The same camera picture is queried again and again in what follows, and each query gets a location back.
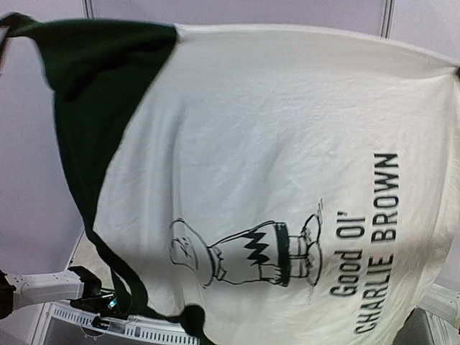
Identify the right aluminium corner post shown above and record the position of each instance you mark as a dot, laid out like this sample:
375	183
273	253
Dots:
387	15

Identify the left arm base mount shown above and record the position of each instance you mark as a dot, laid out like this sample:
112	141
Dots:
104	306

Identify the aluminium front rail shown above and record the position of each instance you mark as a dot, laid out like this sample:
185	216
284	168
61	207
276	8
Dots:
60	323

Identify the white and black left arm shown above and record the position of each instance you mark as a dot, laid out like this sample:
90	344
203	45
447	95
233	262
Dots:
20	291

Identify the white and green raglan shirt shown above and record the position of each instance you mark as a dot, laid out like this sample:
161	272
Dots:
257	184

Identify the aluminium corner post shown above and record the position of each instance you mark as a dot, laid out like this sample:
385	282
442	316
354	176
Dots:
387	15
89	9

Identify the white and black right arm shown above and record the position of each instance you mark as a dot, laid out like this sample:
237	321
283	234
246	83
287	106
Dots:
442	302

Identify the left aluminium corner post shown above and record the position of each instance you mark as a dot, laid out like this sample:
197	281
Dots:
89	9

